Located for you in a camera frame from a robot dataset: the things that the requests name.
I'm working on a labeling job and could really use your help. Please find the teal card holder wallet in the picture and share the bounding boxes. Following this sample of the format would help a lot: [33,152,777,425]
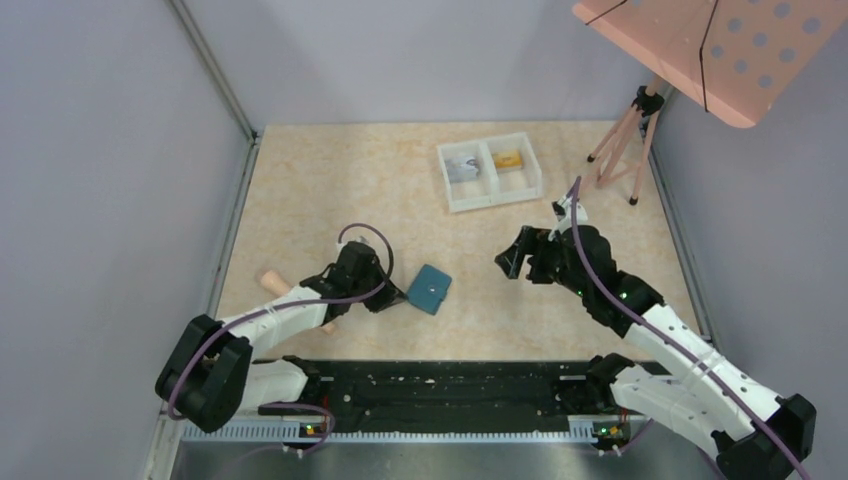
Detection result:
[406,264,452,315]

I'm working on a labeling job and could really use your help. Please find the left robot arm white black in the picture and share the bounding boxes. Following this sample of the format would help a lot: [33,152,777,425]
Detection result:
[154,241,406,433]

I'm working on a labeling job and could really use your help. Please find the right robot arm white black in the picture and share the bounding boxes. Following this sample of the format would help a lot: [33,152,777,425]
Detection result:
[494,225,816,479]

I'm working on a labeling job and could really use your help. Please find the gold card in tray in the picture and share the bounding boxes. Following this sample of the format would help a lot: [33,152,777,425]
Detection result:
[491,149,524,172]

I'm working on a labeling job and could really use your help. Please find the silver card in tray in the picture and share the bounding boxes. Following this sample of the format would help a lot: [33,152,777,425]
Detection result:
[444,155,480,184]

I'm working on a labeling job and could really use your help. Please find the white two-compartment tray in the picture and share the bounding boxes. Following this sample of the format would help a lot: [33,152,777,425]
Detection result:
[436,132,544,213]

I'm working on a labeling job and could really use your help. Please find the beige wooden peg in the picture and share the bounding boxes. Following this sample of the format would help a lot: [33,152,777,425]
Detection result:
[257,269,336,341]

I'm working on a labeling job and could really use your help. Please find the pink tripod stand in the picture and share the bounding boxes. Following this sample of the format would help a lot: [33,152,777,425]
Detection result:
[587,74,665,206]

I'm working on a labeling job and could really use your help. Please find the pink perforated board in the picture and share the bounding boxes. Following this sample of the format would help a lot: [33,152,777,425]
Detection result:
[572,0,847,129]

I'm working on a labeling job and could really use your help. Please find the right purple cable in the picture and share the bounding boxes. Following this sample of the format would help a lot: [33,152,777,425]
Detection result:
[568,176,813,480]

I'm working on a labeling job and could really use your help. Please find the purple cable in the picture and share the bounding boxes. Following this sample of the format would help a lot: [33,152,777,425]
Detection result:
[568,176,813,480]
[165,223,395,423]

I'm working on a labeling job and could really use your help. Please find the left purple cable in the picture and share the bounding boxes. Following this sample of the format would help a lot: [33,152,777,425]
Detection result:
[165,223,395,423]

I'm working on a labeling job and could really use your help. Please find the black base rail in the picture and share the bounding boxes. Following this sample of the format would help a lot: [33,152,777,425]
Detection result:
[258,357,638,434]

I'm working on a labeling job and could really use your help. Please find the grey slotted cable duct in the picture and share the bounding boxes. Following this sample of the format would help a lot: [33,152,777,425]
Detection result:
[182,419,613,444]

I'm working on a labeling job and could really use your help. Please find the aluminium frame post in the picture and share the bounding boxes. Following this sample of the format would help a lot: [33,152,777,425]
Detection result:
[165,0,259,144]

